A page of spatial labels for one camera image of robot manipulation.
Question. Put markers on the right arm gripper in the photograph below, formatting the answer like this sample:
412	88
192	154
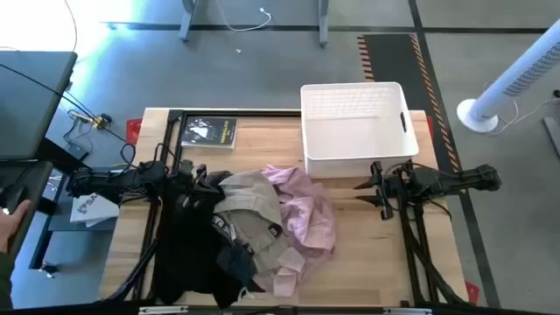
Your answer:
396	186

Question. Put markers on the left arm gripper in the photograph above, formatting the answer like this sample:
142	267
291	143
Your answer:
181	184

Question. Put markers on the grey-beige sweatshirt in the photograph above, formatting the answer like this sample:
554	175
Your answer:
249	201

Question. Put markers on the large black garment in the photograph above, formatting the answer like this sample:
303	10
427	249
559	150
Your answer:
186	245

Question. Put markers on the pink garment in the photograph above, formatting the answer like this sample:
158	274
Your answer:
306	219

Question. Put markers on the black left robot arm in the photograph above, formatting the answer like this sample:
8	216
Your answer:
109	180

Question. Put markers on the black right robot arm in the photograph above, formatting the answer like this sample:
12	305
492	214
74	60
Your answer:
464	179

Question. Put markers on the book with dark cover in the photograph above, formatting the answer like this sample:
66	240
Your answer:
209	131

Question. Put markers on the white perforated plastic basket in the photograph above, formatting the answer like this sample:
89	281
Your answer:
356	131

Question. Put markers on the dark shorts with lettered waistband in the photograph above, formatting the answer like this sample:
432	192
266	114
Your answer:
236	262

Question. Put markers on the red table clamp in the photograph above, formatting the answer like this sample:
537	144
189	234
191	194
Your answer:
472	292
133	130

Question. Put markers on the yellow floor connector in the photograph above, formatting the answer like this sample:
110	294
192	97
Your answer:
101	122

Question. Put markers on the dark hazard-striped floor mat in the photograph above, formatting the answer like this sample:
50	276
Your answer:
394	61

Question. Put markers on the grey table leg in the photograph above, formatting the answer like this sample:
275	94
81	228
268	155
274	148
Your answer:
187	22
323	24

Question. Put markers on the white tower fan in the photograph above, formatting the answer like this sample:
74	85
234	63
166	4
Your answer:
507	83

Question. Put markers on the dark desk panel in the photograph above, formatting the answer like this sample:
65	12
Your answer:
22	184

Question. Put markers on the dark grey desk top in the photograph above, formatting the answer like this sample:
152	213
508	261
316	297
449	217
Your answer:
30	105

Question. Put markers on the person's hand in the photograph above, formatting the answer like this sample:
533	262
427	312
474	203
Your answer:
11	223

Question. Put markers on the black metal rig frame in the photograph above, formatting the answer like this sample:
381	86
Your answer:
245	113

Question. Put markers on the silver metal bracket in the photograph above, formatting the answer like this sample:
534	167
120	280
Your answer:
163	310
407	311

